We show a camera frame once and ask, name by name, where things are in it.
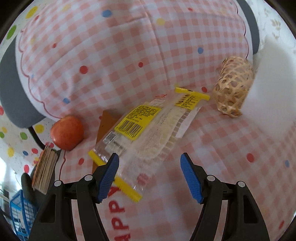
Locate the pink checkered cloth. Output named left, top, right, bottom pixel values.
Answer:
left=15, top=1, right=295, bottom=240

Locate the blue plastic basket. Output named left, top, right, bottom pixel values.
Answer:
left=10, top=190, right=37, bottom=240

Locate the clear yellow snack wrapper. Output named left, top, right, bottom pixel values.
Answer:
left=89, top=87, right=210, bottom=202

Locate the stack of wooden sticks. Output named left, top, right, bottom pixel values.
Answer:
left=32, top=146, right=58, bottom=195

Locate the red apple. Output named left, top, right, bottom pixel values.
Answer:
left=50, top=115, right=84, bottom=151

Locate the grey padded chair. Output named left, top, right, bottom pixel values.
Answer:
left=1, top=1, right=260, bottom=136

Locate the brown leaf shaped card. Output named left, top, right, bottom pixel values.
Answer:
left=90, top=109, right=122, bottom=173

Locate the woven bamboo basket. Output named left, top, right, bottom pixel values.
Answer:
left=212, top=56, right=255, bottom=118

